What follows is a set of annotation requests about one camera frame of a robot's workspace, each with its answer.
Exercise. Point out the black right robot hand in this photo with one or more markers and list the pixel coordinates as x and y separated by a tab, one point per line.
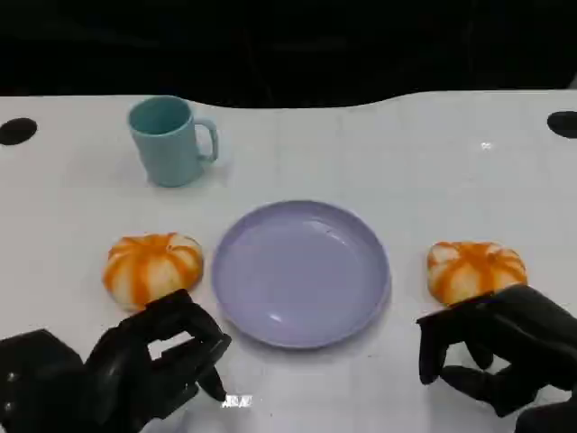
527	334

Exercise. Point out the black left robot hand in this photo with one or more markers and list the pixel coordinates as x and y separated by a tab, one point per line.
121	361

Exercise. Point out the orange white toy bread roll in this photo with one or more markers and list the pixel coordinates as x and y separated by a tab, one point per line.
473	268
151	268

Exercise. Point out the small white table sticker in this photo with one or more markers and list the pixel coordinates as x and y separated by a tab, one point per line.
236	401

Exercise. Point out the lilac plate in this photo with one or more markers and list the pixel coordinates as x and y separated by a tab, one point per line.
299	275

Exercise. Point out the pale green mug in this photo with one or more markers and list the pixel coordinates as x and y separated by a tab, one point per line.
167	149

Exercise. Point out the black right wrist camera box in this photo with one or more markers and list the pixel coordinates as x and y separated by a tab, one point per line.
552	417

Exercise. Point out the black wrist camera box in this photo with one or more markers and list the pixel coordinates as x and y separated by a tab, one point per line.
36	383
552	417

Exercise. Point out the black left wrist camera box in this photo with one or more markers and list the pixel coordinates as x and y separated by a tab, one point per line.
36	383

